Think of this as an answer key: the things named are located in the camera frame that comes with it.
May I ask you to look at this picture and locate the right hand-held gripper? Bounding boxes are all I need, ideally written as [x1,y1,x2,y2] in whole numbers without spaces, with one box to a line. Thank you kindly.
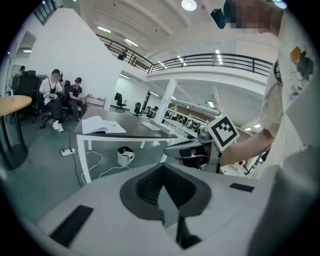
[163,113,240,173]

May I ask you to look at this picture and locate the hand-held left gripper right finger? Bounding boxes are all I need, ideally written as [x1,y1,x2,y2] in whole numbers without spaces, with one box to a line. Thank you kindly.
[162,162,274,255]

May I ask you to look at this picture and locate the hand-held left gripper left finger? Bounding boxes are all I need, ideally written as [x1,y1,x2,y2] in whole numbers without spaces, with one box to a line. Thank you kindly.
[37,162,181,255]

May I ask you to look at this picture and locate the white paperback book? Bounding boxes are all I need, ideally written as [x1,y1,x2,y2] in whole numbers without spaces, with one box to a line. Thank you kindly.
[81,115,128,135]

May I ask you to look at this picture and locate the person's right forearm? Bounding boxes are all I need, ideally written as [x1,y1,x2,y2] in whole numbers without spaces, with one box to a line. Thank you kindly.
[221,128,275,167]

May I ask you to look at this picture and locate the yellow and white booklet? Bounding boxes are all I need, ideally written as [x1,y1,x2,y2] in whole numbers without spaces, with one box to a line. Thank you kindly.
[141,121,161,131]

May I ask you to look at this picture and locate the white cardboard box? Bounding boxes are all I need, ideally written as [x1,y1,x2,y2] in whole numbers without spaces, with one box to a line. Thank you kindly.
[159,124,176,136]

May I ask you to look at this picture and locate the white pillar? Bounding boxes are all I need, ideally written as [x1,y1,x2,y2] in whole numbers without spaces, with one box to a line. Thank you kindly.
[159,79,179,124]

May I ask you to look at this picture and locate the white waste bin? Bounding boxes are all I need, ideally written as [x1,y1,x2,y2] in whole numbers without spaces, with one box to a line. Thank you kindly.
[116,146,136,167]

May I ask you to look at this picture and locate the white power strip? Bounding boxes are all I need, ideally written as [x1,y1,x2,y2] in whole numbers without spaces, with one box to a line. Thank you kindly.
[59,147,76,157]

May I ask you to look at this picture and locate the black balcony railing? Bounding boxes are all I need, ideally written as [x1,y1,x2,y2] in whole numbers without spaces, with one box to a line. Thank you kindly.
[96,33,274,77]

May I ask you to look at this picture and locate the low wooden cabinet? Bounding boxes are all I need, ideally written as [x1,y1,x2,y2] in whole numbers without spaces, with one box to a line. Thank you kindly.
[84,96,107,110]

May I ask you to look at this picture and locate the cream printed T-shirt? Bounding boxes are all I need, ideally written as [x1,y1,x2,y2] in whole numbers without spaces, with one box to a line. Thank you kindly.
[249,9,320,181]

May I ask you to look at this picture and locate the round ceiling lamp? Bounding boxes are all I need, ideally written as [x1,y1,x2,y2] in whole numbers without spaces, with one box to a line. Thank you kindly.
[181,0,198,12]

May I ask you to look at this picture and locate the person's head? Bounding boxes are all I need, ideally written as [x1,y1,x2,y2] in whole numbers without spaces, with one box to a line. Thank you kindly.
[229,0,285,36]

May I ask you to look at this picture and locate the round wooden table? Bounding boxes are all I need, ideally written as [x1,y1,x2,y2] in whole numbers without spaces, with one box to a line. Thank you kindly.
[0,95,33,171]

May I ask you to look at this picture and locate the white cable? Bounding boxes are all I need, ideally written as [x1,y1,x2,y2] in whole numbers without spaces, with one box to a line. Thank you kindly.
[81,149,132,186]

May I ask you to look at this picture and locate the black cable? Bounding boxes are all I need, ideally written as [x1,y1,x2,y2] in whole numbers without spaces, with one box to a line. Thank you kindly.
[67,132,83,188]

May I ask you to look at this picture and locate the black head-worn camera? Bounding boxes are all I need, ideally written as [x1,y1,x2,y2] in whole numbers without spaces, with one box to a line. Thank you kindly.
[210,0,233,30]

